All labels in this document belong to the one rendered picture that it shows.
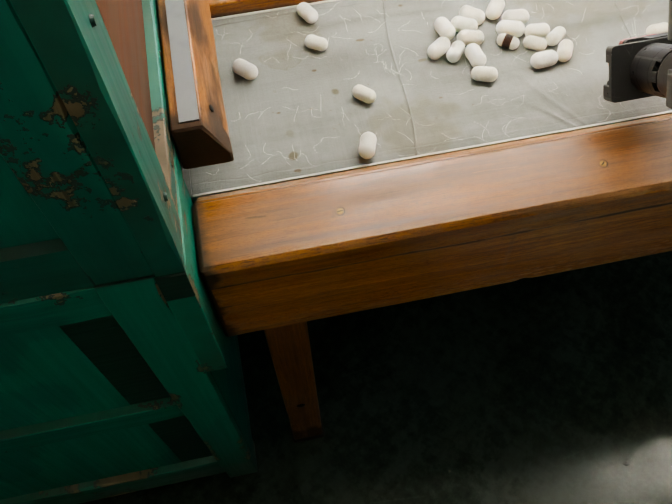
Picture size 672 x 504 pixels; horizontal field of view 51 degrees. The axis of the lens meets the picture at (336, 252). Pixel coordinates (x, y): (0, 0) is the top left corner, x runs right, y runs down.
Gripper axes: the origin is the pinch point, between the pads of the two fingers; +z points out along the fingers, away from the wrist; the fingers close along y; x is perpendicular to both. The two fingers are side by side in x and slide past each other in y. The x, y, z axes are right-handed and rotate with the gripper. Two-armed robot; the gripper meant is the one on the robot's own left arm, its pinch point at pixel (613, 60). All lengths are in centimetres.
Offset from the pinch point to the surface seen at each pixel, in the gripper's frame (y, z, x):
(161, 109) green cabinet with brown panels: 56, -11, -5
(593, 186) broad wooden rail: 9.7, -13.8, 11.3
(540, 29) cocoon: 6.5, 7.2, -4.5
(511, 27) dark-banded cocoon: 10.3, 7.8, -5.3
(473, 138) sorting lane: 20.1, -3.3, 6.0
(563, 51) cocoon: 5.1, 3.5, -1.7
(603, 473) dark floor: -8, 19, 83
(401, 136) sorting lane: 28.8, -1.6, 4.5
